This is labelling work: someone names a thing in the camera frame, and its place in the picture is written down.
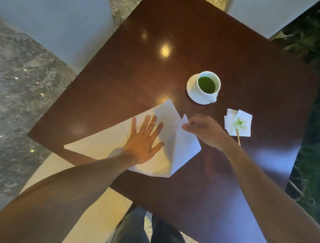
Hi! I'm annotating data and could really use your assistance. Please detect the green-stained white tissue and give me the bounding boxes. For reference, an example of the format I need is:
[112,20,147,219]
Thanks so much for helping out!
[224,109,253,137]

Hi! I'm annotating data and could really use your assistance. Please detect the dark grey trousers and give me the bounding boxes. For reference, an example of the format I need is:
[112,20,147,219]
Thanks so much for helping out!
[109,205,187,243]

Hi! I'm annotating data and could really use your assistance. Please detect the white ceramic cup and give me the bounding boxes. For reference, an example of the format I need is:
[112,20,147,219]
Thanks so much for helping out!
[196,71,221,103]

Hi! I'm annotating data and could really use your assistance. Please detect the large white paper napkin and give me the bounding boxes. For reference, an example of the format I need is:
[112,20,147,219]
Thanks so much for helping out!
[64,99,202,178]

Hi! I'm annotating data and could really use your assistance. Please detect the person's left hand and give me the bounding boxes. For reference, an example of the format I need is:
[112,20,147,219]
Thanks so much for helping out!
[122,115,165,165]

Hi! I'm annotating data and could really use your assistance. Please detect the cream cushioned chair seat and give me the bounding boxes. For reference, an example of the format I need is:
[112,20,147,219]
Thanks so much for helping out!
[19,153,133,243]

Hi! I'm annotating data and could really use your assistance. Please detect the person's right hand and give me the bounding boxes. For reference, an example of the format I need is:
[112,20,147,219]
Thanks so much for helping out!
[181,114,229,151]

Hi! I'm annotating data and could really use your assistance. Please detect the person's right forearm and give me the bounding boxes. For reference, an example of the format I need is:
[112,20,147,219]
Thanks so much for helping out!
[220,139,320,243]

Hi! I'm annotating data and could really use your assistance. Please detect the white ceramic saucer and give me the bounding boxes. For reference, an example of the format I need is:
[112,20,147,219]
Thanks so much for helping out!
[186,73,219,105]

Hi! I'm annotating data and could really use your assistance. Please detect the green tea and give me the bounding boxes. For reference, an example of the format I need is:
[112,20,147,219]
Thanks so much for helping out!
[198,76,216,94]

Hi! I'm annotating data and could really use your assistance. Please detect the grey cushioned chair seat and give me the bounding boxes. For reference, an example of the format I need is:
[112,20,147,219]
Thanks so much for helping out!
[0,0,117,74]
[226,0,320,39]

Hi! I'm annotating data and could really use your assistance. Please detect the person's left forearm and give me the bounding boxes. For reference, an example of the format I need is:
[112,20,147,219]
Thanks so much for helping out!
[0,152,138,243]

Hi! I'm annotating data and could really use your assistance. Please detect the green plants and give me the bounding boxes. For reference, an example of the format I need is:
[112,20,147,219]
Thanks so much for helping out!
[269,8,320,223]

